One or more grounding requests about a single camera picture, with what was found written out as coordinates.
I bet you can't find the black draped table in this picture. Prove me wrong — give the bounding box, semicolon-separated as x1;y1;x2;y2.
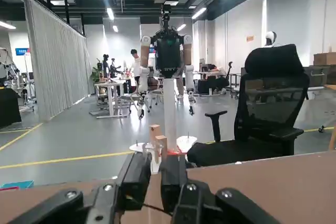
0;89;22;129

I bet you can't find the black torso humanoid robot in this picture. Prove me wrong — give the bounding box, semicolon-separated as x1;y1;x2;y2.
138;5;196;117

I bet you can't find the person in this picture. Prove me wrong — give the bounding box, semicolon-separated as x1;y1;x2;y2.
130;48;142;96
204;63;229;95

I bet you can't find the white desk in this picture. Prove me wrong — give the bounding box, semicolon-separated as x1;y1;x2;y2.
89;80;132;119

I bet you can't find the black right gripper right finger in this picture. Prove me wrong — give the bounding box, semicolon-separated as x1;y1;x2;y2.
160;154;279;224

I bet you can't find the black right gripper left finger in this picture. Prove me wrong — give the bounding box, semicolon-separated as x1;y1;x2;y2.
5;152;153;224

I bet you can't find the blue flat box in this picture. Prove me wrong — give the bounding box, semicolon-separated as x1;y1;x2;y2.
0;180;35;190

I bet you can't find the white humanoid robot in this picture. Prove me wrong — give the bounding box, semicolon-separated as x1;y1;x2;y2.
0;48;20;88

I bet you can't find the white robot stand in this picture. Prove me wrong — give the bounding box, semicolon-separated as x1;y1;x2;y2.
128;76;198;175

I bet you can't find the dark storage crate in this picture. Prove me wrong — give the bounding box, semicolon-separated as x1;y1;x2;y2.
301;65;331;88

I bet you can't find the green potted plant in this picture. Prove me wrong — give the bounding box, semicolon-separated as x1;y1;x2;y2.
90;66;102;83

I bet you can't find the white humanoid robot head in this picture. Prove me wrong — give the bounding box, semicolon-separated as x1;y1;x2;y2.
264;31;277;48

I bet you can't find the grey curtain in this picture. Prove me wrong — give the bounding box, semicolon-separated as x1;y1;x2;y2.
23;0;92;124

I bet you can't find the brown cardboard carton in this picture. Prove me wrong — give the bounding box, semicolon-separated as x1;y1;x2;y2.
313;52;336;66

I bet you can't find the black office chair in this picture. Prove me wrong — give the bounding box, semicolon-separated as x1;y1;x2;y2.
186;44;310;168

